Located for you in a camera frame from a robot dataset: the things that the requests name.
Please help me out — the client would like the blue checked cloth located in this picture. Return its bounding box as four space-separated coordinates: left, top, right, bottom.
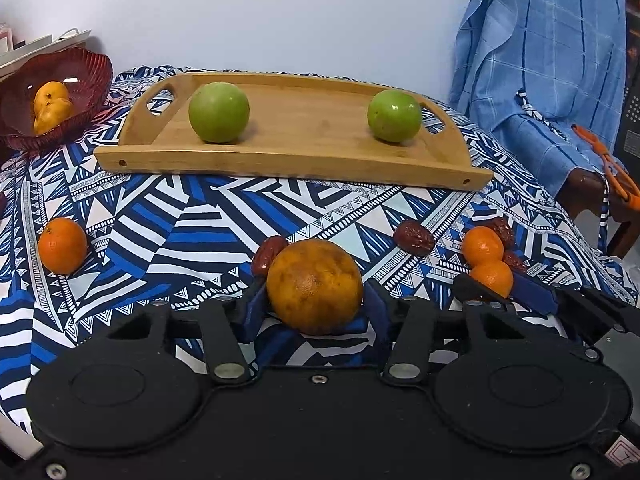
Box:
448 0 629 199

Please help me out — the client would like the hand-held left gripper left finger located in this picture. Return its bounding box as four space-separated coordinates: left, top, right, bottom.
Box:
107 280 273 383

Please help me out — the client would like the large brownish orange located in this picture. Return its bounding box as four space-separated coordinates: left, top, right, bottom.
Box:
266 239 365 336

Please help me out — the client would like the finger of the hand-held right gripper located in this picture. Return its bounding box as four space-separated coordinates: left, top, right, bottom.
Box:
452 273 517 307
512 276 640 362

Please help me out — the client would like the blue white patterned tablecloth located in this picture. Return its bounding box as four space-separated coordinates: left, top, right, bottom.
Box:
0 63 640 436

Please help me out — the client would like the dark perforated panel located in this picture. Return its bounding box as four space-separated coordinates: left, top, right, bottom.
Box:
615 0 640 173

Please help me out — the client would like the yellow orange fruit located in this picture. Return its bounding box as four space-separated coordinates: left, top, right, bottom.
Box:
33 98 76 136
33 81 71 112

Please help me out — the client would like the red ribbed bowl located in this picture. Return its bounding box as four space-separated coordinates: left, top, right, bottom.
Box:
0 47 115 151

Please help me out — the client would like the small mandarin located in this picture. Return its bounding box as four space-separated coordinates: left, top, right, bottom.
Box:
461 226 505 267
469 259 515 299
38 217 89 275

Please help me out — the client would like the brown wooden chair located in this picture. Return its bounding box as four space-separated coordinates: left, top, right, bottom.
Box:
556 164 640 261

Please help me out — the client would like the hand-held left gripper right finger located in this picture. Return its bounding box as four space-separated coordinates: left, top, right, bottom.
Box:
362 280 526 383

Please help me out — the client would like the wooden tray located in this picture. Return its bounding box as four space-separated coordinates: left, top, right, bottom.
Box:
93 72 495 192

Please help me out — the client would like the red date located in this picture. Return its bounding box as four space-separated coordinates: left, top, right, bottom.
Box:
250 235 290 279
487 217 516 249
393 219 436 256
502 249 529 275

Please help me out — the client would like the green apple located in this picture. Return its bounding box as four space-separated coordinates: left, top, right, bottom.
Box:
188 81 251 145
367 89 424 144

